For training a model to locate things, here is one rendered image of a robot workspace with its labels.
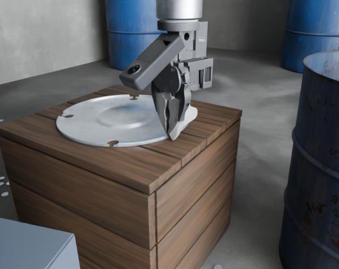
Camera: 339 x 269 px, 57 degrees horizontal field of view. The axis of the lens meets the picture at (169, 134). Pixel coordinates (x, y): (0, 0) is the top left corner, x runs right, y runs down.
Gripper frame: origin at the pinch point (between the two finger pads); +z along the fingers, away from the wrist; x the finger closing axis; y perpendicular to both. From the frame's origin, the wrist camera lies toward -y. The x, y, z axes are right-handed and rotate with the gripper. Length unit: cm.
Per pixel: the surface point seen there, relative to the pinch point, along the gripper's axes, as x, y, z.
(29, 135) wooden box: 20.0, -19.0, 1.4
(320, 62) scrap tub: -8.4, 38.7, -9.3
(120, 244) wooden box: -2.9, -13.8, 16.1
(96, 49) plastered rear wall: 225, 107, 27
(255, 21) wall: 157, 252, 6
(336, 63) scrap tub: -9.9, 44.2, -8.5
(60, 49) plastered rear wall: 214, 69, 21
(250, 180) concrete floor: 11, 48, 36
